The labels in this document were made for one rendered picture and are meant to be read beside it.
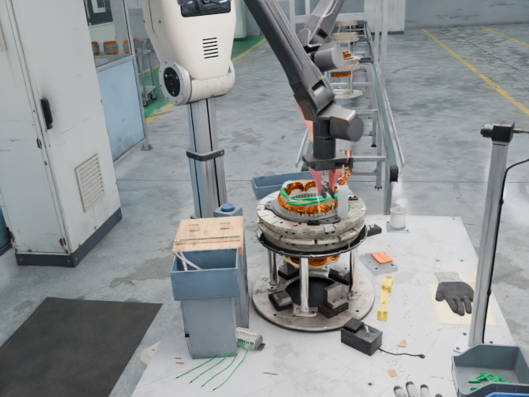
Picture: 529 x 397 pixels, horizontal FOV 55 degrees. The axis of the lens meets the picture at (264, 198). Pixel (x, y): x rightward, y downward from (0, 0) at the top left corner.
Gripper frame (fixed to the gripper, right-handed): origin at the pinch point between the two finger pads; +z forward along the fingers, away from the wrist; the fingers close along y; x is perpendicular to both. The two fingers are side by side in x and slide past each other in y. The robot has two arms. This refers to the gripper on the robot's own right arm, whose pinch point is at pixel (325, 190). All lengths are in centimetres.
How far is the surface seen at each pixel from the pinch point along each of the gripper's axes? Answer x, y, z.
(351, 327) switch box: -7.0, 4.9, 37.9
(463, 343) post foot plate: -15, 34, 43
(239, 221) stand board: 19.4, -20.6, 14.5
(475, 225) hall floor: 189, 166, 115
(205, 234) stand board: 14.1, -31.3, 14.7
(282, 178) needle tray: 55, 0, 15
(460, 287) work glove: 8, 46, 41
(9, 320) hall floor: 153, -145, 119
